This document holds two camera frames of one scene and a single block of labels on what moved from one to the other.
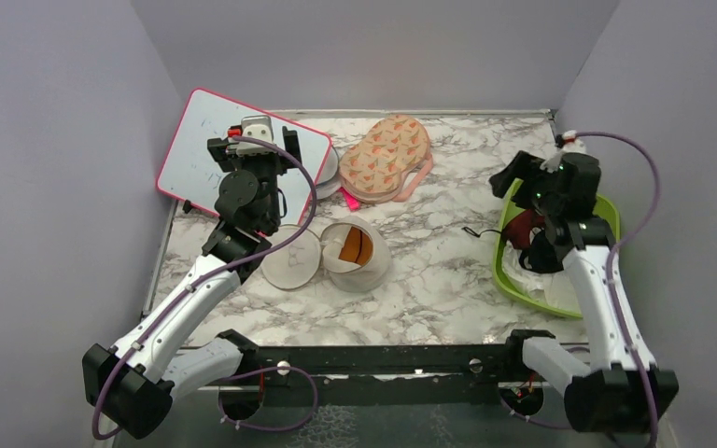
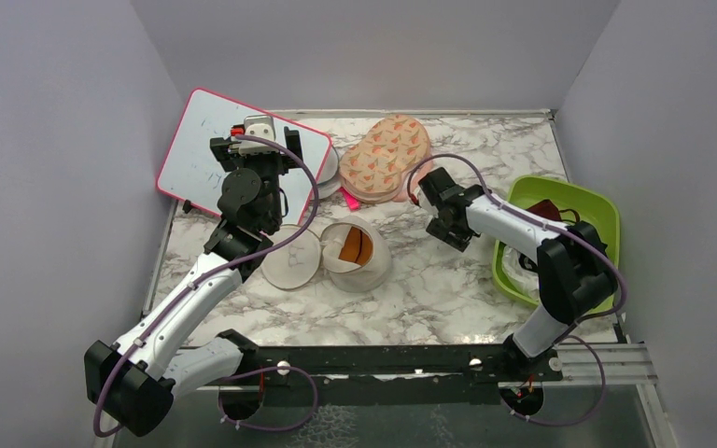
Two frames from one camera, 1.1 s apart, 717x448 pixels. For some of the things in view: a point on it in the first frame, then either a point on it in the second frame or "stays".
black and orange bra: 358,247 stays
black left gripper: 219,147 stays
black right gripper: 522,167 -> 457,238
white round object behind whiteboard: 327,186 stays
